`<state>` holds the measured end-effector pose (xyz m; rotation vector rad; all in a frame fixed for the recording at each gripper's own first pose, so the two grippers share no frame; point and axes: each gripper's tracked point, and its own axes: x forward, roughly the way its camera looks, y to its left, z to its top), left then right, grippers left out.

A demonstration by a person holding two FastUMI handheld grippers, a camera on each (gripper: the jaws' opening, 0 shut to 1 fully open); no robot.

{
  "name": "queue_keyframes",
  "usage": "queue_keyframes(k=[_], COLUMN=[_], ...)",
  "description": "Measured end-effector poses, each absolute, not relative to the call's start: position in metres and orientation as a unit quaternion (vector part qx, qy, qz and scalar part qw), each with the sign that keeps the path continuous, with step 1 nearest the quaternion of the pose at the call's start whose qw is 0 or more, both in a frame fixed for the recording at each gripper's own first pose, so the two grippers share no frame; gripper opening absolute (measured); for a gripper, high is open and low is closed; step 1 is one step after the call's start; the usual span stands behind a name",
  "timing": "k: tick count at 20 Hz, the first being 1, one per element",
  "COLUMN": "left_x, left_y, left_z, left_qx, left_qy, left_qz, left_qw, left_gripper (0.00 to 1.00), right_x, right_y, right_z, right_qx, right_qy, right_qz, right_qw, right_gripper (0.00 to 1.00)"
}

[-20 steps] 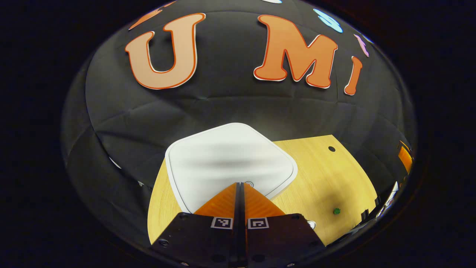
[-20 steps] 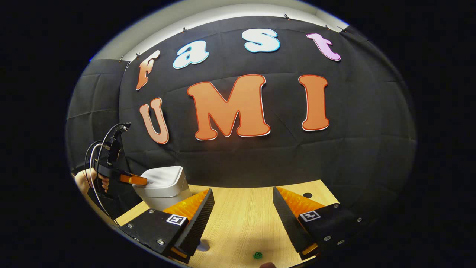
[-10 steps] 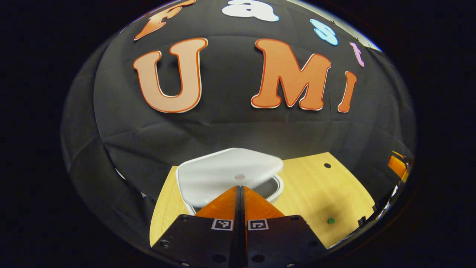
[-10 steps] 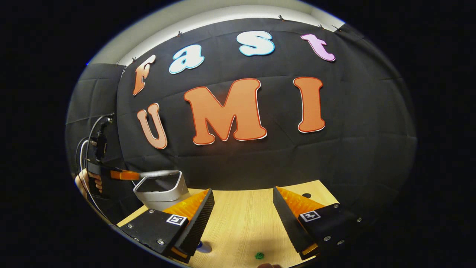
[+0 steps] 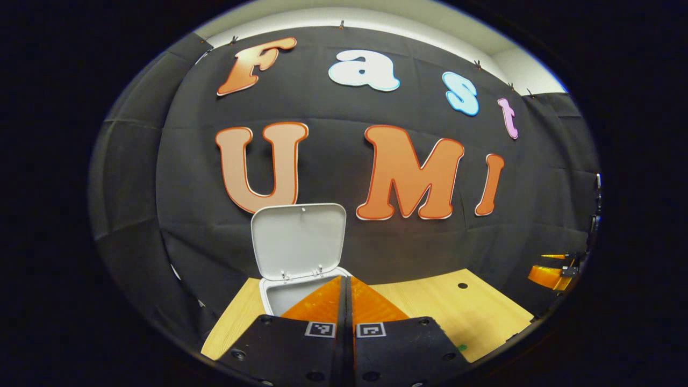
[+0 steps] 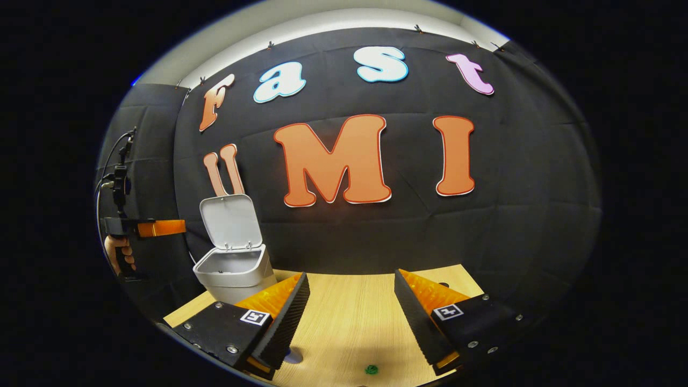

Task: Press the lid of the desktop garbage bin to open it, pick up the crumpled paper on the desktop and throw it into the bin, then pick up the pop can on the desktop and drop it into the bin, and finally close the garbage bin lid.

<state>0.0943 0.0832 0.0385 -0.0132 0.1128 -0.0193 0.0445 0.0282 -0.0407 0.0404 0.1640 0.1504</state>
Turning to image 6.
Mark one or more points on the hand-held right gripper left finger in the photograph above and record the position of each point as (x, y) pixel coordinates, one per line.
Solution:
(287, 322)

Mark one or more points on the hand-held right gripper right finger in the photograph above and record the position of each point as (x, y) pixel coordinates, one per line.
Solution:
(414, 322)

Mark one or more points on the wooden desktop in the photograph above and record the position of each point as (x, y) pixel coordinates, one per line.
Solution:
(349, 322)

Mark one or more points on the white desktop garbage bin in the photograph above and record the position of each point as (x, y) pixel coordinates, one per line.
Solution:
(231, 269)

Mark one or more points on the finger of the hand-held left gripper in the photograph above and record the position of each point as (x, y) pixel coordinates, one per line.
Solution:
(161, 228)

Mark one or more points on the black backdrop cloth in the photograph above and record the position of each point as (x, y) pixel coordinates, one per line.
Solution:
(510, 215)

